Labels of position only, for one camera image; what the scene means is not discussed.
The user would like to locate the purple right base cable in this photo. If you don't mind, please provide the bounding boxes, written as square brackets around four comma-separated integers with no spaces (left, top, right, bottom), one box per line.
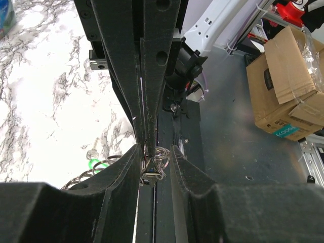
[187,73,211,103]

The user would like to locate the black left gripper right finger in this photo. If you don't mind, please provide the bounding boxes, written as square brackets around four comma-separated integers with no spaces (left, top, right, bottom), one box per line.
[170,145,323,242]

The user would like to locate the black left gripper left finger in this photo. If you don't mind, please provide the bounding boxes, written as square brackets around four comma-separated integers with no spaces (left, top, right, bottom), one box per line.
[1,145,142,242]

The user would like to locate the green tagged key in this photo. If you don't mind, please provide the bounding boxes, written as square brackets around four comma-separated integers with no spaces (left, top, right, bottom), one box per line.
[86,138,109,174]

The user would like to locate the blue green sponge pack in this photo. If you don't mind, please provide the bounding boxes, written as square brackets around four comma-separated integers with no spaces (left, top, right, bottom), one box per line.
[0,0,17,39]

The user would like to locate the brown cardboard box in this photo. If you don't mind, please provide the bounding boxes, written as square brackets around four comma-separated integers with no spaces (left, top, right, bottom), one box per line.
[246,26,323,141]

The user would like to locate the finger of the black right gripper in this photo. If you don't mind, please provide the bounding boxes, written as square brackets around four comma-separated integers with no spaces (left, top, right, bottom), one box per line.
[140,1,181,157]
[92,1,144,147]

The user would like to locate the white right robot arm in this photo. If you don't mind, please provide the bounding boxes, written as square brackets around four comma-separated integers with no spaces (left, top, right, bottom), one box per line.
[90,1,262,157]

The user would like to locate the aluminium frame rail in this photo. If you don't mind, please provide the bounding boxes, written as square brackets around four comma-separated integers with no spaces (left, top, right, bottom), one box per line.
[224,1,274,54]

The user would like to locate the red plastic part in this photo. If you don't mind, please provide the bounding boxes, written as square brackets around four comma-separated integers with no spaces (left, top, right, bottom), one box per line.
[274,0,308,27]

